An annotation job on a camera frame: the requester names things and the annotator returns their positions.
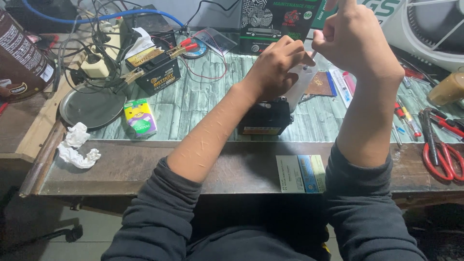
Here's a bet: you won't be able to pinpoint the white fan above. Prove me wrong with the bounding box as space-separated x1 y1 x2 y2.
382 0 464 73

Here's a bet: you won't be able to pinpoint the red yellow screwdriver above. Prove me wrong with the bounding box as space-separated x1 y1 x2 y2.
394 101 423 138

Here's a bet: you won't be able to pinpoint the brown card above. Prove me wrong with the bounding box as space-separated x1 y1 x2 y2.
304 71 334 97

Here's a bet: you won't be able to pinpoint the blue flat strip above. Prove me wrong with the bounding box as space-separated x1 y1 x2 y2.
325 71 338 98

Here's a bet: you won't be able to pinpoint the brown tin can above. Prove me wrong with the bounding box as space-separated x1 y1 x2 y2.
0 9 57 104

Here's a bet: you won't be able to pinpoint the thin red wire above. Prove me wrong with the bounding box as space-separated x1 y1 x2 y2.
150 29 230 81

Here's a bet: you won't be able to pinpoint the pink plastic stick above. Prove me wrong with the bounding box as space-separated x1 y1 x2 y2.
342 71 357 97

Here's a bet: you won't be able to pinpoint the white power strip with plugs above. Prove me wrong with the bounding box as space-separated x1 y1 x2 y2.
80 18 122 79

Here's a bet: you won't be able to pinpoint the black crocodile clamp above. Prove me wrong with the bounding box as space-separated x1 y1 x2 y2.
115 67 145 92

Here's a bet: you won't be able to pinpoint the black chair caster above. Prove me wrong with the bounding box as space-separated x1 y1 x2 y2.
65 224 84 243

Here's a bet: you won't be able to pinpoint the person's left hand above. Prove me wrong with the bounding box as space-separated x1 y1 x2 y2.
243 35 317 103

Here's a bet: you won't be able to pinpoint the clear plastic bottle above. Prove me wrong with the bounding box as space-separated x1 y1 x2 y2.
283 62 319 114

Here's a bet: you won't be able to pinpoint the green white carton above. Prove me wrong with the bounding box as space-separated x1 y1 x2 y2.
310 0 404 30

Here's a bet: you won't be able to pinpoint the person's right hand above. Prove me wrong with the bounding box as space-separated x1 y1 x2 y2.
311 0 405 83

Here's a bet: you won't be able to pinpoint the black battery with gold label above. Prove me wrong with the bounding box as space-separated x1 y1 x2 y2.
125 46 182 97

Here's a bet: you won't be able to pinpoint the clear plastic bag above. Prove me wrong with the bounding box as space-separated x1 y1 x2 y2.
197 27 238 56

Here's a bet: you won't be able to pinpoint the small white blue carton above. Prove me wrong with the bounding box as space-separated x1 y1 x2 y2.
275 155 327 194

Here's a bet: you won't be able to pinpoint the person's dark grey sweater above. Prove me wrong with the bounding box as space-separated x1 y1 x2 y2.
101 139 428 261

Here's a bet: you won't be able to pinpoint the black charger box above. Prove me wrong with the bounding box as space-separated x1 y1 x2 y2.
121 4 175 37

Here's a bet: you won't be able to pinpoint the white syringe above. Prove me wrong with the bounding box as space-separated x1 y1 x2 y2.
303 50 319 71

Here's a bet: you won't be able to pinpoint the round metal tray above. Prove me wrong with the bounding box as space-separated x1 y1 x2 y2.
59 81 127 131

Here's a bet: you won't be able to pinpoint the blue hose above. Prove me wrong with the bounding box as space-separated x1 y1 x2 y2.
21 0 185 29

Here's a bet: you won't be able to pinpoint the white tissue sheet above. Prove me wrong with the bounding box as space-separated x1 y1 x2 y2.
125 27 156 61

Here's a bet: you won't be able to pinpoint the roll of tape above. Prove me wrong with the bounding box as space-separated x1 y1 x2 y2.
181 38 209 60

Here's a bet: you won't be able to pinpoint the black battery carton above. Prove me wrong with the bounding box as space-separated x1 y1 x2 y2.
239 0 324 56

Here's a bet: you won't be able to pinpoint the red crocodile clamp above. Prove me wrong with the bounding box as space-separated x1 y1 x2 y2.
166 38 200 59

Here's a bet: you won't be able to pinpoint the crumpled white tissue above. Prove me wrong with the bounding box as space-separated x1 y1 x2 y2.
57 122 102 170

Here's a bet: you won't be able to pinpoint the plastic cup of coffee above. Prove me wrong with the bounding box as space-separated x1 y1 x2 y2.
427 67 464 108

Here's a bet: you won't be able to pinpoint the red handled scissors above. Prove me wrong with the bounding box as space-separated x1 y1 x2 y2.
419 109 464 182

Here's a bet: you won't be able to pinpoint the yellow green tissue pack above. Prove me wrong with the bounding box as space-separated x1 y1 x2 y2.
123 99 159 138

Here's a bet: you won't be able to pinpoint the small black battery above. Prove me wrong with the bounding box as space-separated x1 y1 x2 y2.
237 97 294 136

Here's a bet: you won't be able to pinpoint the packaged syringe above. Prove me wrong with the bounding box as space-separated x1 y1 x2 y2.
329 69 354 109

